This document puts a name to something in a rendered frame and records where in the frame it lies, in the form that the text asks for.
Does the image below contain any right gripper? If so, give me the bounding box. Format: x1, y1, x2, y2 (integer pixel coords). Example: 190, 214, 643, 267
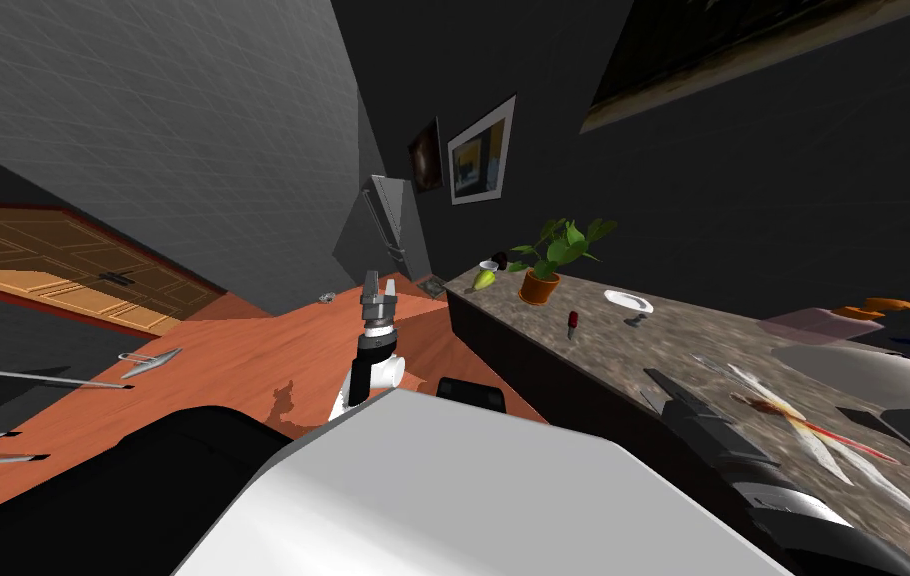
642, 367, 732, 433

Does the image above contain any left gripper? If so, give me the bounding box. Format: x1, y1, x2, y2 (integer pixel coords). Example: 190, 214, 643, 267
358, 270, 400, 325

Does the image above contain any grey refrigerator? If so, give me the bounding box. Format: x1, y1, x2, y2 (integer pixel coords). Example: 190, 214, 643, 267
331, 173, 433, 283

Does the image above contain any white plate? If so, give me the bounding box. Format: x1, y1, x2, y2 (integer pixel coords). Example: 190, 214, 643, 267
602, 288, 656, 316

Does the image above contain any dark framed picture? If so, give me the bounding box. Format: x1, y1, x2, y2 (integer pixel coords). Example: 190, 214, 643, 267
407, 116, 445, 196

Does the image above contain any green plant in orange pot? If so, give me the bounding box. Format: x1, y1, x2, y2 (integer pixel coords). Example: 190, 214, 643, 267
506, 216, 620, 308

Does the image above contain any white framed picture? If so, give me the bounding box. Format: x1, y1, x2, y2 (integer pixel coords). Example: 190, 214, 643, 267
446, 94, 518, 207

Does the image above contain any grey sink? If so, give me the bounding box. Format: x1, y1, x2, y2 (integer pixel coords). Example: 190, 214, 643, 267
769, 342, 910, 413

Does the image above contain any orange curved object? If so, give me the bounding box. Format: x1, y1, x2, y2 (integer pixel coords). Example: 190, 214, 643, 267
829, 296, 910, 324

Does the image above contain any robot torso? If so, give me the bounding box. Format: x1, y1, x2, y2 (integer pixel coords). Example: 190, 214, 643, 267
170, 375, 794, 576

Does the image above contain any silver pointed blade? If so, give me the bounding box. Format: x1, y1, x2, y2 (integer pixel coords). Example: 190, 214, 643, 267
116, 347, 185, 381

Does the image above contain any orange wooden door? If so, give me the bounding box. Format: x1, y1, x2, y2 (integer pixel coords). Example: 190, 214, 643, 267
0, 201, 226, 337

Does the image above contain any large dark landscape picture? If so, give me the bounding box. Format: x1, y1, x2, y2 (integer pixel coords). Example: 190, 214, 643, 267
579, 0, 910, 135

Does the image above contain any thin silver rod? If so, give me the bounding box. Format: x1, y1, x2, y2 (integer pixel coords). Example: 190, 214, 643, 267
0, 363, 136, 392

